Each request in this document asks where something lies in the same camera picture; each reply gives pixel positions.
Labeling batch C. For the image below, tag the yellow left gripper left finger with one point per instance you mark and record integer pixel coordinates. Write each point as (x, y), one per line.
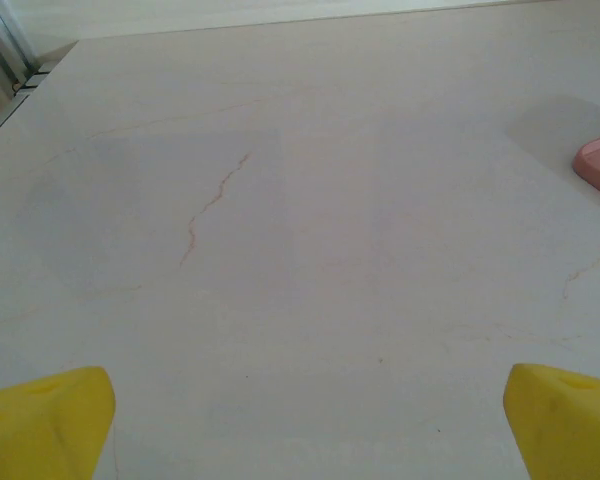
(40, 430)

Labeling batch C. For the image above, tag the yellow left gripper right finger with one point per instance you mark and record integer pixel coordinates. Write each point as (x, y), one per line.
(570, 430)

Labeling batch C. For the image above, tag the aluminium frame post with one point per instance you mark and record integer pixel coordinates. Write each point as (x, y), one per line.
(5, 35)

